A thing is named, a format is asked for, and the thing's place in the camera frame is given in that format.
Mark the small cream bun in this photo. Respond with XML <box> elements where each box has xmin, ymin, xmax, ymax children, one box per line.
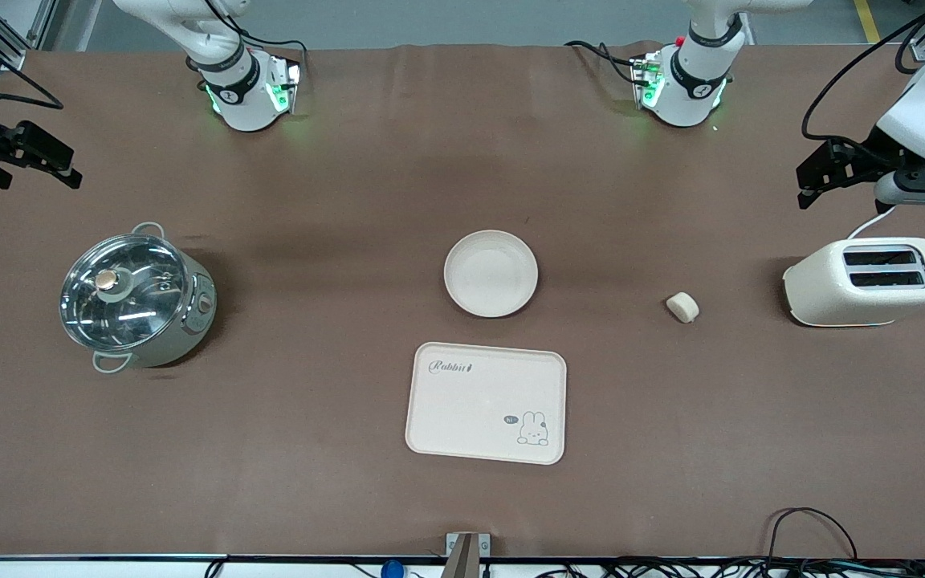
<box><xmin>666</xmin><ymin>291</ymin><xmax>700</xmax><ymax>324</ymax></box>

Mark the cream round plate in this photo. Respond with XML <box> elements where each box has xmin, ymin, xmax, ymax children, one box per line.
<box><xmin>443</xmin><ymin>230</ymin><xmax>540</xmax><ymax>319</ymax></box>

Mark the cream two-slot toaster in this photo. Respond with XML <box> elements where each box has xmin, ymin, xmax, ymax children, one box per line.
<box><xmin>782</xmin><ymin>236</ymin><xmax>925</xmax><ymax>328</ymax></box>

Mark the glass pot lid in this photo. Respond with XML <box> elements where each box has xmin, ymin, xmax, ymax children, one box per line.
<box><xmin>59</xmin><ymin>234</ymin><xmax>189</xmax><ymax>352</ymax></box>

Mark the pale green electric pot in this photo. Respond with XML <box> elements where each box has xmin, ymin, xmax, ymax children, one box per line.
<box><xmin>59</xmin><ymin>222</ymin><xmax>218</xmax><ymax>374</ymax></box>

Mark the cream rabbit print tray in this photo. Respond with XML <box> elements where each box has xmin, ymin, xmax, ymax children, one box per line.
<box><xmin>405</xmin><ymin>342</ymin><xmax>568</xmax><ymax>466</ymax></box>

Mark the long black arm cable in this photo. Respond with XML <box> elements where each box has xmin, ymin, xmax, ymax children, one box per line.
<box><xmin>801</xmin><ymin>0</ymin><xmax>925</xmax><ymax>142</ymax></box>

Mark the white toaster cord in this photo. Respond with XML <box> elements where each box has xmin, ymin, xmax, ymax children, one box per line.
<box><xmin>846</xmin><ymin>205</ymin><xmax>897</xmax><ymax>240</ymax></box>

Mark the black looped cable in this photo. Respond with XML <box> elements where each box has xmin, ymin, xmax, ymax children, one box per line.
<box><xmin>768</xmin><ymin>507</ymin><xmax>858</xmax><ymax>563</ymax></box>

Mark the grey metal camera mount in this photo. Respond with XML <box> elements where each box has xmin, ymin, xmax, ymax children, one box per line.
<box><xmin>445</xmin><ymin>531</ymin><xmax>492</xmax><ymax>578</ymax></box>

